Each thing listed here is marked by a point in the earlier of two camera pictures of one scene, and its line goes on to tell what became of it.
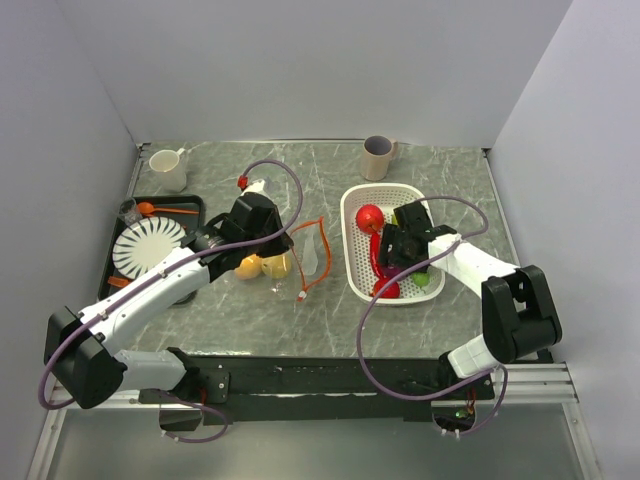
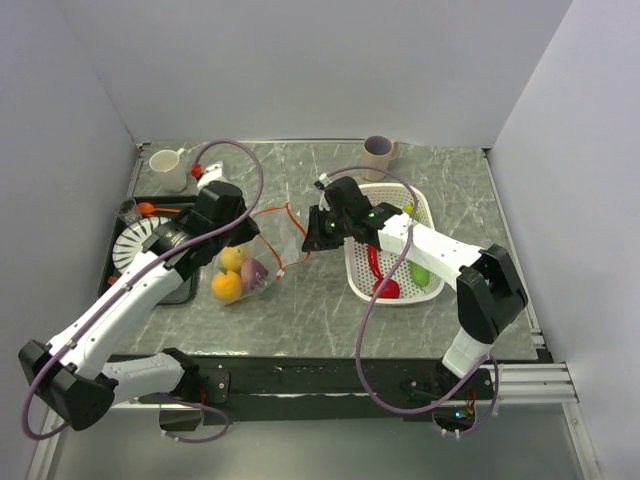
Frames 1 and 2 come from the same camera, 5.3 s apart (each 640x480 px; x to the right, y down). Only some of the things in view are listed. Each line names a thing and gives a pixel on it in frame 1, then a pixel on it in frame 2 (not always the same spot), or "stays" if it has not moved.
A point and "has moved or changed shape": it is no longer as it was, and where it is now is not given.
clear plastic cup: [129, 211] stays
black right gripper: [392, 236] to [315, 239]
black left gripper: [281, 246] to [248, 232]
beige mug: [378, 150] stays
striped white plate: [144, 243] stays
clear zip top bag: [274, 271] has moved or changed shape
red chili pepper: [375, 250] stays
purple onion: [389, 272] has moved or changed shape
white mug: [172, 175] stays
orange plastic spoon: [147, 209] stays
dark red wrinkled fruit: [391, 292] stays
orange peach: [249, 268] to [227, 286]
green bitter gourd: [421, 279] stays
